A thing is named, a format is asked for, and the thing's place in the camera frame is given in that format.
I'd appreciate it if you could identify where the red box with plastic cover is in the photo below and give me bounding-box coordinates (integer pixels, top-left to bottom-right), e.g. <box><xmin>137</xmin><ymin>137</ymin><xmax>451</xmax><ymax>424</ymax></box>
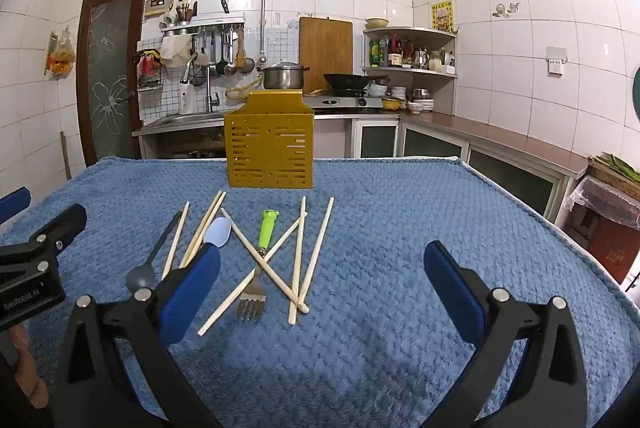
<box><xmin>564</xmin><ymin>155</ymin><xmax>640</xmax><ymax>285</ymax></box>

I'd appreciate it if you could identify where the steel faucet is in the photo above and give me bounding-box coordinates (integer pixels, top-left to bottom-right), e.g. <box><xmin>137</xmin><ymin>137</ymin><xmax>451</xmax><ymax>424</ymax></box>
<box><xmin>186</xmin><ymin>53</ymin><xmax>222</xmax><ymax>114</ymax></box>

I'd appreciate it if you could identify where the steel wall utensil rack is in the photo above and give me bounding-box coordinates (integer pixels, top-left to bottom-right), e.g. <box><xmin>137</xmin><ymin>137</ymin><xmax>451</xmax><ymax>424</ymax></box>
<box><xmin>160</xmin><ymin>13</ymin><xmax>247</xmax><ymax>35</ymax></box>

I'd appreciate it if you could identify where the black wok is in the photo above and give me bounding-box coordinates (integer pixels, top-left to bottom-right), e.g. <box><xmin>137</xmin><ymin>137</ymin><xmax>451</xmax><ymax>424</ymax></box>
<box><xmin>323</xmin><ymin>73</ymin><xmax>388</xmax><ymax>92</ymax></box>

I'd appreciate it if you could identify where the steel pot with lid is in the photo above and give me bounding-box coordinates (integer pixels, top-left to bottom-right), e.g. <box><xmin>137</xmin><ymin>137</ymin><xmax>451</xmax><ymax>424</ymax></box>
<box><xmin>256</xmin><ymin>62</ymin><xmax>311</xmax><ymax>90</ymax></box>

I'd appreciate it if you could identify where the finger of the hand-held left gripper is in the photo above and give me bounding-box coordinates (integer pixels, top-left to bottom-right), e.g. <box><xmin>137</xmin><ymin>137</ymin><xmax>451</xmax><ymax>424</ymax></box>
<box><xmin>0</xmin><ymin>203</ymin><xmax>88</xmax><ymax>281</ymax></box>
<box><xmin>0</xmin><ymin>187</ymin><xmax>32</xmax><ymax>225</ymax></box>

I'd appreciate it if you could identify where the stainless steel sink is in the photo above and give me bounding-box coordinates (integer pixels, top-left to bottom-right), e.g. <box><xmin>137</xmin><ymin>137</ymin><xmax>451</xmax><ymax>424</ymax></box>
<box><xmin>132</xmin><ymin>111</ymin><xmax>227</xmax><ymax>138</ymax></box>

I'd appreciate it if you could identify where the steel ladle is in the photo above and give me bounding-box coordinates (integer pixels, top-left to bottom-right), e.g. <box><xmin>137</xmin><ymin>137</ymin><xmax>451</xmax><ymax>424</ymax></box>
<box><xmin>222</xmin><ymin>26</ymin><xmax>238</xmax><ymax>77</ymax></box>

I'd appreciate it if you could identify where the light blue spoon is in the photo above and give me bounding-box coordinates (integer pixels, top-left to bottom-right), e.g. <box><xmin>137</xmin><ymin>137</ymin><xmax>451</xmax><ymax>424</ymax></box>
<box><xmin>192</xmin><ymin>216</ymin><xmax>234</xmax><ymax>259</ymax></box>

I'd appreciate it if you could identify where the blue fleece towel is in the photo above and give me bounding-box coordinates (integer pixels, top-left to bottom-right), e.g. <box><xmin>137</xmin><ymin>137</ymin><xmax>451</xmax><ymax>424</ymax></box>
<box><xmin>0</xmin><ymin>156</ymin><xmax>640</xmax><ymax>428</ymax></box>

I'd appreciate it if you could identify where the wooden cutting board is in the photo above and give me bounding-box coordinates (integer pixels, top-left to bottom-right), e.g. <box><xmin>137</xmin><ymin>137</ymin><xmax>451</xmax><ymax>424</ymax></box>
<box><xmin>298</xmin><ymin>16</ymin><xmax>354</xmax><ymax>95</ymax></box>

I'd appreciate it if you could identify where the white corner shelf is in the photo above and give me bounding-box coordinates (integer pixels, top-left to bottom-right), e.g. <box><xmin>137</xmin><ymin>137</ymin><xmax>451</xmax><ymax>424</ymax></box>
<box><xmin>362</xmin><ymin>26</ymin><xmax>458</xmax><ymax>116</ymax></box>

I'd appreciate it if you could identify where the white kitchen cabinet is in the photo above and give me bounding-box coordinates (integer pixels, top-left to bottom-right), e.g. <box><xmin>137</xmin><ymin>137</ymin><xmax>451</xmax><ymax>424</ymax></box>
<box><xmin>350</xmin><ymin>115</ymin><xmax>572</xmax><ymax>224</ymax></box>

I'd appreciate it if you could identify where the brown frosted glass door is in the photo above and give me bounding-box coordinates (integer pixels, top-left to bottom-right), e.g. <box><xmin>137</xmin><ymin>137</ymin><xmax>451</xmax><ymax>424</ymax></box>
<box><xmin>77</xmin><ymin>0</ymin><xmax>150</xmax><ymax>167</ymax></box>

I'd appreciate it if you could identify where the orange plastic bag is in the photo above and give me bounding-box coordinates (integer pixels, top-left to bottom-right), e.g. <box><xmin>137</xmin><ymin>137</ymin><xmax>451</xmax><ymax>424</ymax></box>
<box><xmin>45</xmin><ymin>28</ymin><xmax>76</xmax><ymax>79</ymax></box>

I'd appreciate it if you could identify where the dark grey spoon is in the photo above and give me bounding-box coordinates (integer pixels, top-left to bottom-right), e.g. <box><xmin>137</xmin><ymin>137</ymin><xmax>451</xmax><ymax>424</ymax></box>
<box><xmin>125</xmin><ymin>210</ymin><xmax>183</xmax><ymax>294</ymax></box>

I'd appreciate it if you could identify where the steel gas stove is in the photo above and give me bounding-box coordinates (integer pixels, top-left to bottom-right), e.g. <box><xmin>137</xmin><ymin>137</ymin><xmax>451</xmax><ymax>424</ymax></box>
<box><xmin>302</xmin><ymin>93</ymin><xmax>401</xmax><ymax>110</ymax></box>

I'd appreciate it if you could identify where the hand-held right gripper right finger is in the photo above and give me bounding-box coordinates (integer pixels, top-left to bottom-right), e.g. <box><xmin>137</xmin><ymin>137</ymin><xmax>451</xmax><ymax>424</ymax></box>
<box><xmin>423</xmin><ymin>240</ymin><xmax>588</xmax><ymax>428</ymax></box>

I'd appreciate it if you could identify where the yellow perforated utensil holder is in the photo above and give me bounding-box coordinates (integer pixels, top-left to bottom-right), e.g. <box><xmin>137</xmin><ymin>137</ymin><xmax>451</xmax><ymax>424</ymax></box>
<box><xmin>223</xmin><ymin>90</ymin><xmax>315</xmax><ymax>189</ymax></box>

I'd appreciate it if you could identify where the white water filter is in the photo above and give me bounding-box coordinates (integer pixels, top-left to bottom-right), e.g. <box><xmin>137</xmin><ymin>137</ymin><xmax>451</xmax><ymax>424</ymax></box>
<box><xmin>180</xmin><ymin>80</ymin><xmax>197</xmax><ymax>115</ymax></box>

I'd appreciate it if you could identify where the person's left hand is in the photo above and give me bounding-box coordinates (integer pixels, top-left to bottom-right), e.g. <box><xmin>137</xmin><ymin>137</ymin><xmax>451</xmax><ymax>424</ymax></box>
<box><xmin>9</xmin><ymin>324</ymin><xmax>51</xmax><ymax>409</ymax></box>

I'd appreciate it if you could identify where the brown kitchen counter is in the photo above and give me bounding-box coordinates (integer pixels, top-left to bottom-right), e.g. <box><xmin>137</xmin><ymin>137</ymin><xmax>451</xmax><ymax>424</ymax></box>
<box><xmin>400</xmin><ymin>109</ymin><xmax>591</xmax><ymax>180</ymax></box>

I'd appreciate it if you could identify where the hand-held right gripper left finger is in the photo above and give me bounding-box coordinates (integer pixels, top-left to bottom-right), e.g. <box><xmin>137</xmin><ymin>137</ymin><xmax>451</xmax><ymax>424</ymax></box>
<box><xmin>52</xmin><ymin>242</ymin><xmax>223</xmax><ymax>428</ymax></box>

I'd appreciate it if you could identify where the white hanging bag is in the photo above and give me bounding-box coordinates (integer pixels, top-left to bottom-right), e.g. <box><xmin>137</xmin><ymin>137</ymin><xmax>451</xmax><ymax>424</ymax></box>
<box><xmin>161</xmin><ymin>34</ymin><xmax>194</xmax><ymax>69</ymax></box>

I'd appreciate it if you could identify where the yellow wall poster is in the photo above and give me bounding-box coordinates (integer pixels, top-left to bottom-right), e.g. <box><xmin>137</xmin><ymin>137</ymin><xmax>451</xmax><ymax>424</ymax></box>
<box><xmin>431</xmin><ymin>0</ymin><xmax>455</xmax><ymax>33</ymax></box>

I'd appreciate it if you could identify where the wooden stick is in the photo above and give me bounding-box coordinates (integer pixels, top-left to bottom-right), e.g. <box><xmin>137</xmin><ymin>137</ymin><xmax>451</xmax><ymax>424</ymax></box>
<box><xmin>60</xmin><ymin>131</ymin><xmax>72</xmax><ymax>182</ymax></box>

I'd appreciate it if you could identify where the white wall outlet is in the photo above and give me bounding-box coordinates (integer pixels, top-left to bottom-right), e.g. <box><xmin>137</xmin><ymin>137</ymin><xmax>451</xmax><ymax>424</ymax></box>
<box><xmin>546</xmin><ymin>47</ymin><xmax>568</xmax><ymax>76</ymax></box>

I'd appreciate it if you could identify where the small wire wall rack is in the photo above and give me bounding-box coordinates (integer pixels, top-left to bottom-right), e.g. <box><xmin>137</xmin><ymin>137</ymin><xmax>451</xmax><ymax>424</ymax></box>
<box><xmin>134</xmin><ymin>49</ymin><xmax>165</xmax><ymax>92</ymax></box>

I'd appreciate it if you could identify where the green-handled fork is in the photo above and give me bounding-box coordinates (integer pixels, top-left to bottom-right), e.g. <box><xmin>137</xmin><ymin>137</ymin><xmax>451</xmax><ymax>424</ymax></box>
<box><xmin>234</xmin><ymin>207</ymin><xmax>281</xmax><ymax>322</ymax></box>

